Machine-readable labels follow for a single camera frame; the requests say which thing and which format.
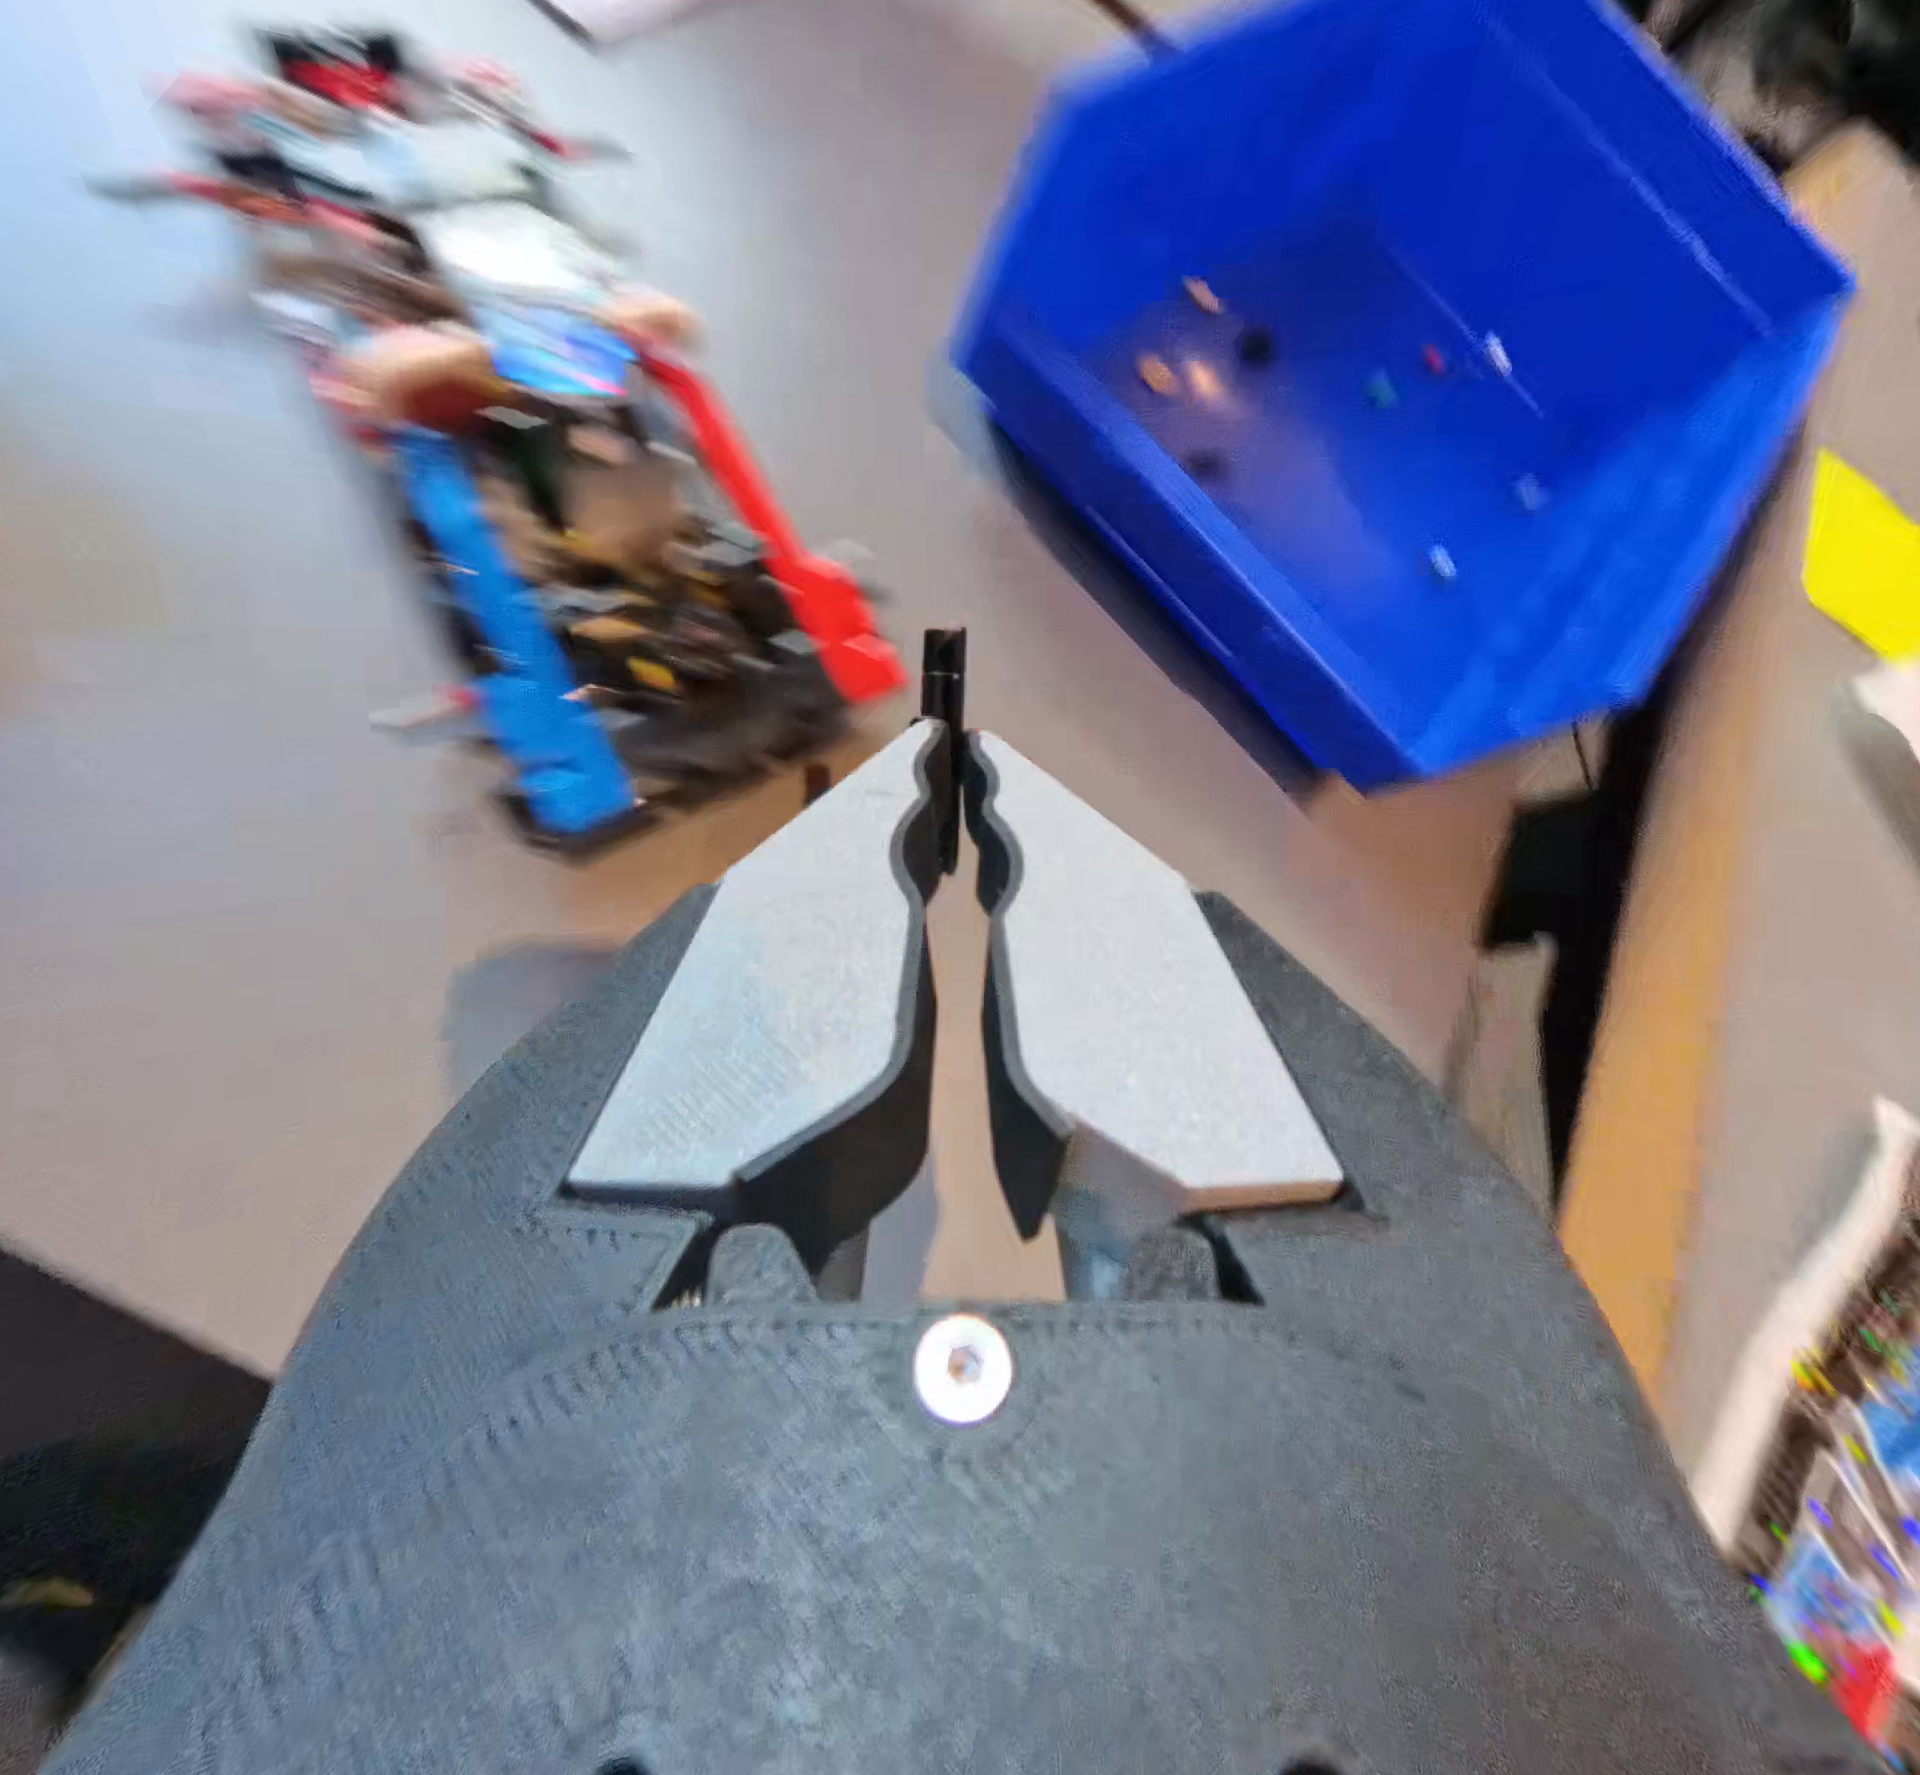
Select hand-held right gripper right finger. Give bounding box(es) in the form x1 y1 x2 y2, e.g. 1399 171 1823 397
963 727 1348 1243

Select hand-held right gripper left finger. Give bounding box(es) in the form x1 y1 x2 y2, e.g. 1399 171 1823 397
564 719 957 1270

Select black brick assembly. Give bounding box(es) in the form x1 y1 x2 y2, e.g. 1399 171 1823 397
919 624 973 879

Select toy brick car chassis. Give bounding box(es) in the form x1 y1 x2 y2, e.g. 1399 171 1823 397
90 21 911 854

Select blue plastic bin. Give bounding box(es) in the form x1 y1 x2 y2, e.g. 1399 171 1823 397
946 0 1860 794

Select grey desk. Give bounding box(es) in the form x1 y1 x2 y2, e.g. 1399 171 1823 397
0 0 1562 1372

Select grey table with wooden edge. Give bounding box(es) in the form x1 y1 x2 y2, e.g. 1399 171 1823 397
1560 124 1920 1506

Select small coloured brick pieces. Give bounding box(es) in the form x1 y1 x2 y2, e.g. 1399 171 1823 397
1134 274 1549 584

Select white printed paper sheets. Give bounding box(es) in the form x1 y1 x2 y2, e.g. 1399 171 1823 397
1691 1095 1920 1551

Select yellow flat object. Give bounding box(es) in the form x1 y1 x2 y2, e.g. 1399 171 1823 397
1799 448 1920 662

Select colourful sticker sheet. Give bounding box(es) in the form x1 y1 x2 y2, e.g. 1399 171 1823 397
1740 1204 1920 1754

